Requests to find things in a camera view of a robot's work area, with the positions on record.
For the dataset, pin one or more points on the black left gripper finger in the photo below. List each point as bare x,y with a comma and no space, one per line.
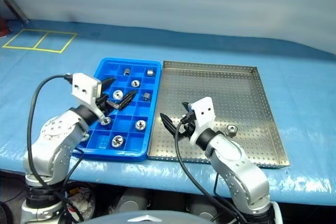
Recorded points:
127,99
107,82

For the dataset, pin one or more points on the red object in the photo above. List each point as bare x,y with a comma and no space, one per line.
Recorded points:
3,27

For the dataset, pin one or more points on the grey metal pole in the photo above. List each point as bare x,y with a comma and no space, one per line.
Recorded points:
13,1

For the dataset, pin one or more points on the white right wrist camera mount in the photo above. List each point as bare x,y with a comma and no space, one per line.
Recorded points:
203,113

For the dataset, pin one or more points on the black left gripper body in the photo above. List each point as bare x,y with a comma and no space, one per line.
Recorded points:
103,104

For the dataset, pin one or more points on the metal nut lower-left compartment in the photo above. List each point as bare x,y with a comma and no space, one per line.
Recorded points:
106,121

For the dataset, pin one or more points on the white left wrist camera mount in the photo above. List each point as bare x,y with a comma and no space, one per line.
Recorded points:
84,87

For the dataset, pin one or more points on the grey robot torso top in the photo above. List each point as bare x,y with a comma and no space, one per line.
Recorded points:
147,218

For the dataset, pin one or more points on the blue plastic compartment tray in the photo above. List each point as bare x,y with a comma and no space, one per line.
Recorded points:
123,119

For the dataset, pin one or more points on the grey round cylinder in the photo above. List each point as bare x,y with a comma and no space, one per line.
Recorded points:
202,208
131,200

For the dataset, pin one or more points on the white and red clutter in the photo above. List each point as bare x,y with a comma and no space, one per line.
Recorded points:
82,203

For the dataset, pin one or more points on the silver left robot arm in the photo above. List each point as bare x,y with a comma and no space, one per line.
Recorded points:
60,140

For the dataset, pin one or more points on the metal nut in blue tray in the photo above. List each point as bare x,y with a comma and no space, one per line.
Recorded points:
135,83

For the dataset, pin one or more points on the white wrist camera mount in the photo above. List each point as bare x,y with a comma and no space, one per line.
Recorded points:
203,113
84,87

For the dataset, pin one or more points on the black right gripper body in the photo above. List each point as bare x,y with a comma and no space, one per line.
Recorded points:
189,127

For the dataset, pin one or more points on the perforated steel tray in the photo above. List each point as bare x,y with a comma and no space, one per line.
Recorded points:
231,95

